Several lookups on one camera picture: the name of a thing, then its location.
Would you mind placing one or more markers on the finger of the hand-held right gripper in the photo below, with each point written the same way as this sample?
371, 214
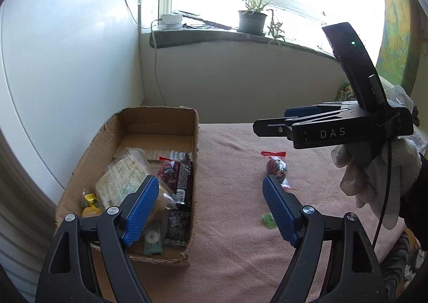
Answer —
301, 112
267, 127

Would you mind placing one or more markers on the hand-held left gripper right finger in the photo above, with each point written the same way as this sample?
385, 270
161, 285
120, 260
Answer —
277, 209

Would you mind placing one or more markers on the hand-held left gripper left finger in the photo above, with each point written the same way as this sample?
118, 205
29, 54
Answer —
142, 209

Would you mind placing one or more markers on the dark chocolate bar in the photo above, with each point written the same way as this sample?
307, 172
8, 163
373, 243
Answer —
184, 182

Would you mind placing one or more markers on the white power box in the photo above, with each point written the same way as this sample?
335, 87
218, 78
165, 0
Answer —
170, 20

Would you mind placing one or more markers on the small green candy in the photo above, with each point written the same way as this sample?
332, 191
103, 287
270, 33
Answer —
269, 221

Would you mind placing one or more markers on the dark printed snack packet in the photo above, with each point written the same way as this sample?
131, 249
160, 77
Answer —
177, 226

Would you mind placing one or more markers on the person's right forearm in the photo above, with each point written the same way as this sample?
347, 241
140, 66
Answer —
416, 196

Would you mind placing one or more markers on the white ribbed radiator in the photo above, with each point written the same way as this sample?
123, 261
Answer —
20, 223

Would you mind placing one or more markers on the red dark snack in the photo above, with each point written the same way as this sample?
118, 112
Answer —
169, 171
276, 167

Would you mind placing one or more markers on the brown cardboard box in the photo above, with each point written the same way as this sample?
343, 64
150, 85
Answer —
150, 122

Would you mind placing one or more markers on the clear bread packet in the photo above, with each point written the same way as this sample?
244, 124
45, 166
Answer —
123, 172

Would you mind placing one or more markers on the person's right hand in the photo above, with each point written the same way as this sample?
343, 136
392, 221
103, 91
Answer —
367, 176

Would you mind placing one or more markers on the yellow landscape wall painting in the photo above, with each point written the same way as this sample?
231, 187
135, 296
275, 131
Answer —
394, 39

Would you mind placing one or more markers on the grey windowsill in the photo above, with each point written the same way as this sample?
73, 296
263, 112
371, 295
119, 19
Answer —
200, 37

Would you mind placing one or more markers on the green paper bag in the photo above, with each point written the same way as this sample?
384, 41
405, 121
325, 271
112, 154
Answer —
346, 92

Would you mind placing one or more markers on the grey patterned cloth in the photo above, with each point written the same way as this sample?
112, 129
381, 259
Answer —
401, 263

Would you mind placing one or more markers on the potted spider plant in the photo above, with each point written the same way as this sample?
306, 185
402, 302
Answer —
252, 22

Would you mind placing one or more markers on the small green snack packet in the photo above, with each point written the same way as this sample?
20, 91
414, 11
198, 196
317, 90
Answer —
153, 238

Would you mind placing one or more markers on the yellow green candy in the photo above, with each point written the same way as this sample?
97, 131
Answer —
88, 198

